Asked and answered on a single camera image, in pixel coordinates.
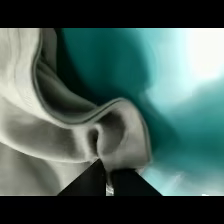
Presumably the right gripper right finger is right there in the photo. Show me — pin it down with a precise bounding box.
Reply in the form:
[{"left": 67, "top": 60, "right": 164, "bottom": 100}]
[{"left": 110, "top": 168, "right": 163, "bottom": 197}]

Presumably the grey shirt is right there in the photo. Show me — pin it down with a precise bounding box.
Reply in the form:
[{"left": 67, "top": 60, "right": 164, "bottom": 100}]
[{"left": 0, "top": 27, "right": 153, "bottom": 197}]

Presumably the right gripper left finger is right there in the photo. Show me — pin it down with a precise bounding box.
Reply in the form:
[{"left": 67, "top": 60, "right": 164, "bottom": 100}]
[{"left": 57, "top": 158, "right": 108, "bottom": 197}]

